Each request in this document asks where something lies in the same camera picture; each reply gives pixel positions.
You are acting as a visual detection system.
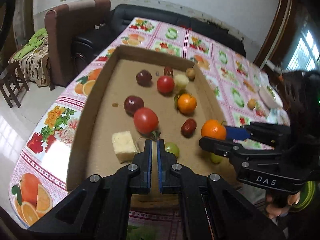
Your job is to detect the dark red plum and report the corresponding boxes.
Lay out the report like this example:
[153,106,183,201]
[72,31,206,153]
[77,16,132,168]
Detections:
[136,70,152,87]

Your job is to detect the wooden stool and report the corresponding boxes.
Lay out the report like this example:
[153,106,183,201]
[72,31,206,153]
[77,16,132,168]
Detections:
[1,61,29,108]

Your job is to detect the yellow-brown fruit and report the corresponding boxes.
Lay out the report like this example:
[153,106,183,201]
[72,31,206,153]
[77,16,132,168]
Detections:
[247,99,257,110]

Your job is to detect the cardboard tray box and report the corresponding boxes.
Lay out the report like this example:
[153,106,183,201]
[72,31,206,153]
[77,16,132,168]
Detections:
[67,46,236,190]

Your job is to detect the orange tangerine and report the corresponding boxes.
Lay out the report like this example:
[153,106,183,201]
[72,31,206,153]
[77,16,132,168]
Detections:
[177,94,197,115]
[201,119,227,140]

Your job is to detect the pale cake cube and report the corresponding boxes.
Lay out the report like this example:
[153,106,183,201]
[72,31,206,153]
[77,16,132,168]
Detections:
[112,131,138,163]

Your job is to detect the green vegetable leaves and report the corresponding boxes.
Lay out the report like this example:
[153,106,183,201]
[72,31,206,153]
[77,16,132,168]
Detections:
[266,86,275,98]

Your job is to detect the person's right hand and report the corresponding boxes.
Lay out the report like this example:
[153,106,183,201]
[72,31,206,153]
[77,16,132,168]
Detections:
[266,192,300,219]

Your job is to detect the brown armchair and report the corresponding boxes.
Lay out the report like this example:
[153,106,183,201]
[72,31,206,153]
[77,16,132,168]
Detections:
[44,0,111,87]

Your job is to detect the red tomato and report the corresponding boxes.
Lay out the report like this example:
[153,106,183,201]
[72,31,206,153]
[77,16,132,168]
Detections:
[133,107,158,134]
[157,76,175,94]

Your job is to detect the black leather sofa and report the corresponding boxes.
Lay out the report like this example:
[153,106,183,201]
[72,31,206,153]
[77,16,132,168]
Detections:
[72,4,247,73]

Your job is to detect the green grape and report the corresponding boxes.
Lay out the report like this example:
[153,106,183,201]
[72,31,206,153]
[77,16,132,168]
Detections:
[210,153,223,164]
[164,142,180,158]

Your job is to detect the brown kiwi longan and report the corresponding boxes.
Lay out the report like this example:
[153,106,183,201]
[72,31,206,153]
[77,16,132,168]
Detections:
[185,68,196,81]

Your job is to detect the green blanket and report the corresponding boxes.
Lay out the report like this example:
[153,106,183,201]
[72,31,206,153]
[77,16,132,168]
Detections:
[9,28,48,62]

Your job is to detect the fruit pattern tablecloth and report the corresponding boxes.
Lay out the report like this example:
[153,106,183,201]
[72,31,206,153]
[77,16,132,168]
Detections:
[10,17,289,227]

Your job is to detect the white bowl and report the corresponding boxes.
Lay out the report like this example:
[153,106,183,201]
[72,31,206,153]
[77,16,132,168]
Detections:
[259,85,283,109]

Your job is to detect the red jujube date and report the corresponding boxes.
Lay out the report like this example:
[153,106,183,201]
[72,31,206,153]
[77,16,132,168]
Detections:
[181,119,197,138]

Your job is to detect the patterned seat cover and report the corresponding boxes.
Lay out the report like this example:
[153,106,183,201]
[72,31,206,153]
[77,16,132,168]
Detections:
[11,44,55,90]

